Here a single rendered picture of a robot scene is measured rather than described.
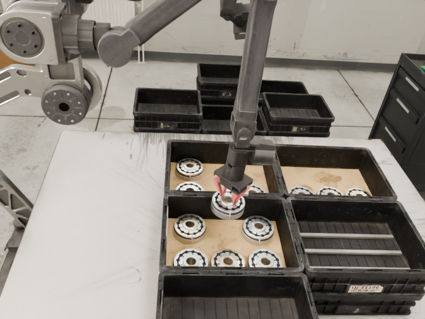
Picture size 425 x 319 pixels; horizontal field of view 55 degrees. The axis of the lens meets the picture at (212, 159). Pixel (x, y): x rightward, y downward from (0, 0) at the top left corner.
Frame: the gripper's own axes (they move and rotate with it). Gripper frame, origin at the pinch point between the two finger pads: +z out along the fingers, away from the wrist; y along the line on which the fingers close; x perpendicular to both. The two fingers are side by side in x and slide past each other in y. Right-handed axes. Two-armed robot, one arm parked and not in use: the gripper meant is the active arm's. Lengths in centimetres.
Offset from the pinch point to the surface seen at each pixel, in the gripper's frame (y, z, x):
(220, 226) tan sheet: 2.2, 15.5, -1.8
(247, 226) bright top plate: -5.4, 12.1, -5.9
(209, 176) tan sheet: 22.0, 15.6, -17.9
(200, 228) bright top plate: 4.3, 12.6, 5.9
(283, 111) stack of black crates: 59, 47, -135
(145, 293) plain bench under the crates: 6.1, 29.4, 26.7
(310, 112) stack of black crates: 46, 47, -149
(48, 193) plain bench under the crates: 66, 31, 25
